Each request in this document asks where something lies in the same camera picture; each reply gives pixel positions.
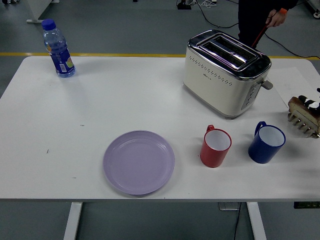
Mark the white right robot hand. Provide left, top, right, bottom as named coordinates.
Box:
left=297, top=87, right=320, bottom=111

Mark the brown bread slice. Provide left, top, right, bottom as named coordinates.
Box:
left=287, top=96, right=320, bottom=131

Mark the grey toaster lever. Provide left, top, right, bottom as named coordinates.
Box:
left=259, top=78, right=274, bottom=91

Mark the cream chrome toaster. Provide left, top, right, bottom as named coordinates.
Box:
left=182, top=29, right=274, bottom=121

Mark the purple plate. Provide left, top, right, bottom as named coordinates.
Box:
left=102, top=129, right=176, bottom=196

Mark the metal toast rack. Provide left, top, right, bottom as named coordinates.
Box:
left=287, top=112, right=320, bottom=139

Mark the blue mug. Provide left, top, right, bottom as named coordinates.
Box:
left=247, top=121, right=287, bottom=165

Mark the red stick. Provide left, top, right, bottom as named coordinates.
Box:
left=251, top=22, right=270, bottom=49

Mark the person's hand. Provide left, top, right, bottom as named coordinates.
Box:
left=265, top=9, right=287, bottom=28

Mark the black table control box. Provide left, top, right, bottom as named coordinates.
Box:
left=293, top=201, right=320, bottom=210

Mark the person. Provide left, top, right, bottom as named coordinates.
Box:
left=236, top=0, right=300, bottom=48

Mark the red mug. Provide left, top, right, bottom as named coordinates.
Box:
left=199, top=124, right=233, bottom=168

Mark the white table leg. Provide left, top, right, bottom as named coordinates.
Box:
left=246, top=201, right=267, bottom=240
left=62, top=201, right=83, bottom=240

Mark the black power strip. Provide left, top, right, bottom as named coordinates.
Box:
left=176, top=0, right=193, bottom=11

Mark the blue water bottle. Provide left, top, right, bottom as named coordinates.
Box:
left=41, top=18, right=77, bottom=78

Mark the white furniture base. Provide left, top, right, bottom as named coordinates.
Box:
left=26, top=0, right=61, bottom=24

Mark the black floor cable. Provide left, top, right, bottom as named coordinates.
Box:
left=196, top=0, right=320, bottom=61

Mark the clear under-table bracket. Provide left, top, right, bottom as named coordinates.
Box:
left=219, top=201, right=241, bottom=211

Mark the black under-table cable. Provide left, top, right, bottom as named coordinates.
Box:
left=233, top=202, right=242, bottom=240

